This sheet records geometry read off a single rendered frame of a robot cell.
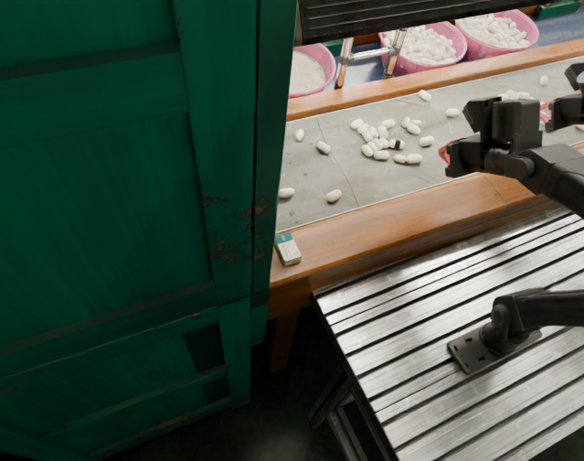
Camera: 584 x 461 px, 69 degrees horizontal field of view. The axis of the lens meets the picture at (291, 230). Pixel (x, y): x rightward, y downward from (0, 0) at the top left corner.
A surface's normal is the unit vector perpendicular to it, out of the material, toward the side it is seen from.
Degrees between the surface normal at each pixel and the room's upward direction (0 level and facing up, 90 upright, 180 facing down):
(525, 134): 49
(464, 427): 0
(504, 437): 0
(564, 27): 0
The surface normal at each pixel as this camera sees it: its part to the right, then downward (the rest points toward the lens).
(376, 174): 0.08, -0.54
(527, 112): 0.26, 0.26
